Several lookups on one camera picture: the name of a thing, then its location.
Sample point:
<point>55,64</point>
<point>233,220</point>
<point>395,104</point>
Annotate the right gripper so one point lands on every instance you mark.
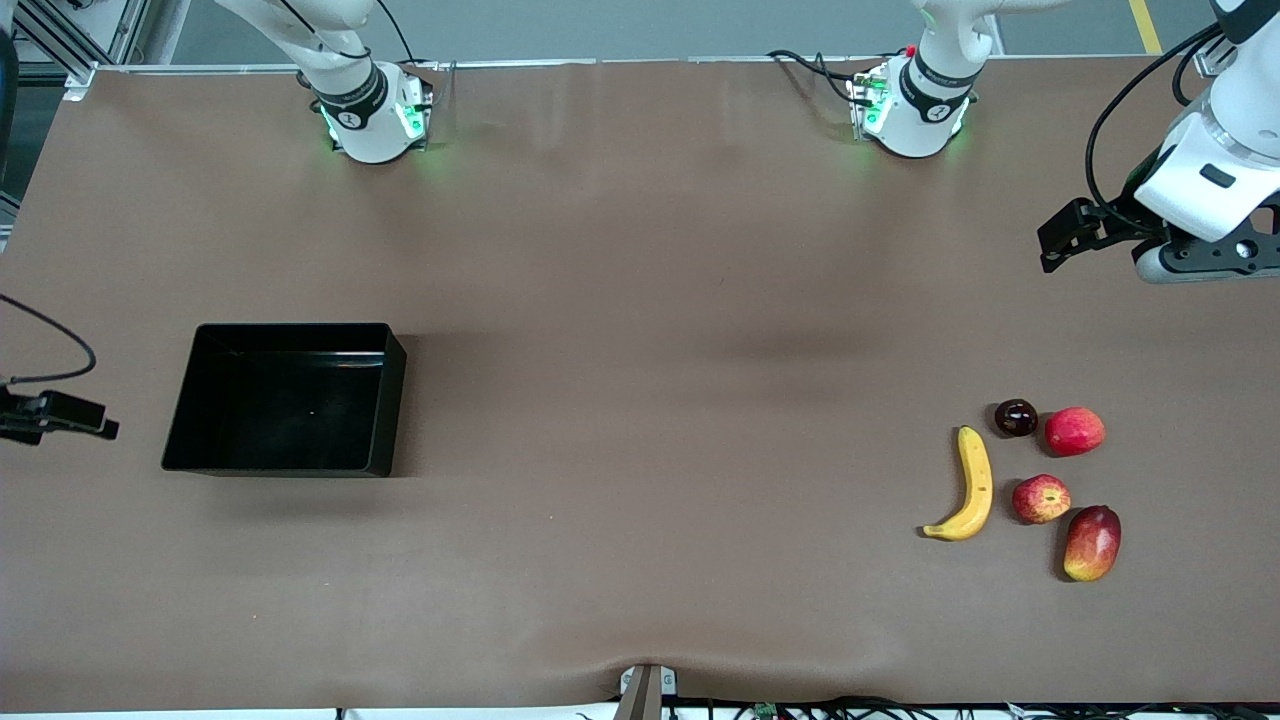
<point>22,414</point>

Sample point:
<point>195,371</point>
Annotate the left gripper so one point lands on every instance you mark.
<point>1127,215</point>

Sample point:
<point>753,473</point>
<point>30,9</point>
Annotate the black plastic box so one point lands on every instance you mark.
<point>290,400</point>

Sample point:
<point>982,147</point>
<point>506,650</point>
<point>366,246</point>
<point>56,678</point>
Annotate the yellow banana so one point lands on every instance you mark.
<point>978,480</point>

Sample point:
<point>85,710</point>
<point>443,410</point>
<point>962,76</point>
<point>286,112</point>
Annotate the red yellow apple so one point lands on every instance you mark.
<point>1041,499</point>

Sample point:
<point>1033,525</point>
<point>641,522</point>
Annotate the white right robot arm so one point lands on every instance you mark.
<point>365,120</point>

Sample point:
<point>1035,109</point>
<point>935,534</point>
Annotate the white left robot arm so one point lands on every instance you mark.
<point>920,115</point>

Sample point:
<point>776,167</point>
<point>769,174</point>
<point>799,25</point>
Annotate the dark purple plum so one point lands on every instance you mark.
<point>1016,418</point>

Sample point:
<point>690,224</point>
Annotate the red yellow mango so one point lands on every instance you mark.
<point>1093,543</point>

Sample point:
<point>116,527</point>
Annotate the table cover mat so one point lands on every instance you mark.
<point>650,450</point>

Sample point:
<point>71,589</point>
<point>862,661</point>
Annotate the aluminium frame profile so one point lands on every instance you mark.
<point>70,45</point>
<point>1210,62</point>

